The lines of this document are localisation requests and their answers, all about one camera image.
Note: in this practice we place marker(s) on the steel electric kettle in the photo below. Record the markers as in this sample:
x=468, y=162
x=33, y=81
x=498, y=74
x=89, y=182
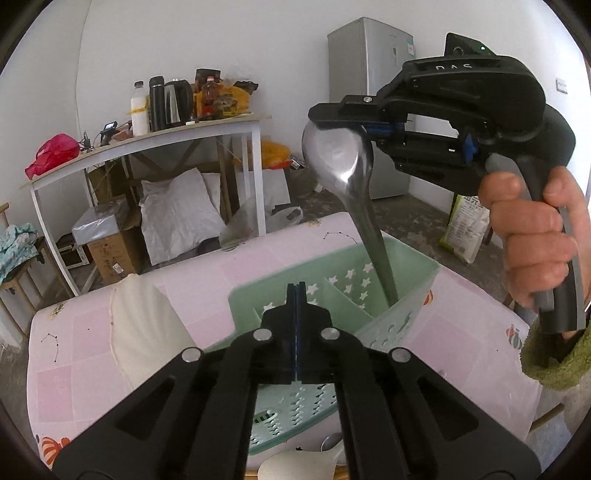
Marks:
x=178, y=104

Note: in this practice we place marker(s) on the black thermos flask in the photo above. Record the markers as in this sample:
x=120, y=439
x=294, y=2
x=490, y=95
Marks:
x=157, y=106

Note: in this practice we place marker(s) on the black handheld device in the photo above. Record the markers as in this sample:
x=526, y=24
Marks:
x=108, y=131

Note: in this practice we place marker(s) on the white plastic bottle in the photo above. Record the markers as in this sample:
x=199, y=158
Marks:
x=139, y=110

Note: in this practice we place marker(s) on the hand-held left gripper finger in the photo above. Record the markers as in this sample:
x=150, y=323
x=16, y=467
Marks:
x=300, y=341
x=291, y=341

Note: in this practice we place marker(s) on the brown cardboard box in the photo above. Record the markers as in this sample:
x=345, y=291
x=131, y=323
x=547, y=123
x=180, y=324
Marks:
x=108, y=182

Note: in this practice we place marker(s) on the printed cardboard box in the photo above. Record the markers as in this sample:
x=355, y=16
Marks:
x=115, y=258

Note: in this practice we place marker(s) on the white side table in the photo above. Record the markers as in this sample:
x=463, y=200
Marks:
x=184, y=131

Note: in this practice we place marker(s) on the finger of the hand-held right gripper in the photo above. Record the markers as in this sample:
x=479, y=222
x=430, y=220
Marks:
x=341, y=115
x=415, y=147

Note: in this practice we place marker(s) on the clear plastic bag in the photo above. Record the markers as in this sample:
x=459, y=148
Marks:
x=240, y=226

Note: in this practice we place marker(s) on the floral folded cloth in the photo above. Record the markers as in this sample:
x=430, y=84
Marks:
x=16, y=247

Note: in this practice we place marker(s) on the person's right forearm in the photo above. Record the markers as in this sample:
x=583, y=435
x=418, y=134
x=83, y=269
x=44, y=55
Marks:
x=554, y=364

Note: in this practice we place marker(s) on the metal spoon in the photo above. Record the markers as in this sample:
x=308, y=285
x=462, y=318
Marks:
x=337, y=161

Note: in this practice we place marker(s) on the yellow plastic bag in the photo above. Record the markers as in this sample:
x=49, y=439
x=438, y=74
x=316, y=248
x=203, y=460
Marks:
x=276, y=154

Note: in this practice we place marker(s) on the cream plastic ladle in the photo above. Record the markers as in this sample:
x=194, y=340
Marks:
x=295, y=464

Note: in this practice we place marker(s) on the pink printed tablecloth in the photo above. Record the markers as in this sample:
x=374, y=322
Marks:
x=92, y=369

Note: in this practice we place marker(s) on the person's right hand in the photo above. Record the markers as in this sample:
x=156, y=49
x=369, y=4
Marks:
x=526, y=244

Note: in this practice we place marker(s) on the green white rice bag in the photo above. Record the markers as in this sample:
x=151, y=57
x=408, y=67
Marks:
x=464, y=228

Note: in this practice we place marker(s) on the yellow snack bag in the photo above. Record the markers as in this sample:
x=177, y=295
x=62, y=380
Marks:
x=238, y=99

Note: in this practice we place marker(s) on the green star-cut utensil holder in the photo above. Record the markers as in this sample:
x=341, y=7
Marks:
x=351, y=286

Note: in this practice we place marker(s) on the white wall socket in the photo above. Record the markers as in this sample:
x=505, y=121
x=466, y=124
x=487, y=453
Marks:
x=562, y=85

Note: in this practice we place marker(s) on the wooden chair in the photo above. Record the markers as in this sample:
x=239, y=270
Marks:
x=18, y=286

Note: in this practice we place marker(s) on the red plastic bag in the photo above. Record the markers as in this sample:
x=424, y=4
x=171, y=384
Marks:
x=53, y=152

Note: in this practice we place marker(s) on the grey refrigerator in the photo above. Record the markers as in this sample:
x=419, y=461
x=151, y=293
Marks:
x=360, y=60

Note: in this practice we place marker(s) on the cooking oil bottle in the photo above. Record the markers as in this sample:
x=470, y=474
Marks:
x=209, y=99

